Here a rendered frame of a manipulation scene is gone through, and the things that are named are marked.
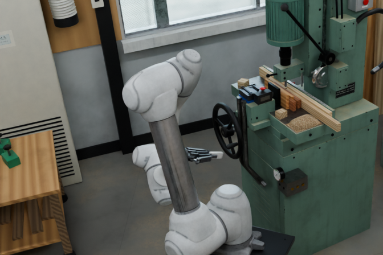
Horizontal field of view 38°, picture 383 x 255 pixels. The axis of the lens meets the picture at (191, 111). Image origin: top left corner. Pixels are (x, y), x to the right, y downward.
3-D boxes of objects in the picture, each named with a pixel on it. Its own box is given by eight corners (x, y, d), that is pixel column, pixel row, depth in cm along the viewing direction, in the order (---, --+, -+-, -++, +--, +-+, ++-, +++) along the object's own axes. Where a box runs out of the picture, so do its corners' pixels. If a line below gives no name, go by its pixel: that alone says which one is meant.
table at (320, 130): (215, 99, 297) (214, 89, 294) (264, 83, 307) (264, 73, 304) (278, 152, 248) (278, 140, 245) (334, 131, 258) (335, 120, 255)
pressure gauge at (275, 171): (273, 180, 269) (272, 166, 265) (280, 177, 270) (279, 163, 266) (280, 186, 264) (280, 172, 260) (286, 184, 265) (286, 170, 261)
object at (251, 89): (238, 96, 272) (237, 86, 269) (258, 90, 276) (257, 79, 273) (252, 107, 261) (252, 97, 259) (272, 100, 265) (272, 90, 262)
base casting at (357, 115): (237, 118, 303) (236, 103, 298) (324, 89, 322) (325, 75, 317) (283, 158, 266) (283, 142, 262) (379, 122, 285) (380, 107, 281)
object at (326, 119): (264, 82, 295) (264, 75, 293) (268, 81, 296) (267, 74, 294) (337, 132, 247) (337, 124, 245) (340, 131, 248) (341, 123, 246)
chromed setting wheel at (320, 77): (310, 89, 271) (310, 66, 265) (331, 82, 275) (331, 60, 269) (314, 91, 269) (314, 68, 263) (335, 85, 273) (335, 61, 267)
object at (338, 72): (324, 85, 274) (324, 62, 268) (335, 81, 276) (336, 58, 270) (336, 91, 266) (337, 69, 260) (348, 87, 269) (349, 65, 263)
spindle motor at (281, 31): (259, 39, 270) (256, -24, 255) (290, 31, 276) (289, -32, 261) (279, 51, 256) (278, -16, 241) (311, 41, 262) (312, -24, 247)
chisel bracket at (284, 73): (273, 80, 278) (272, 65, 274) (296, 73, 282) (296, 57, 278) (281, 86, 272) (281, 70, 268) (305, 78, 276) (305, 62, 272)
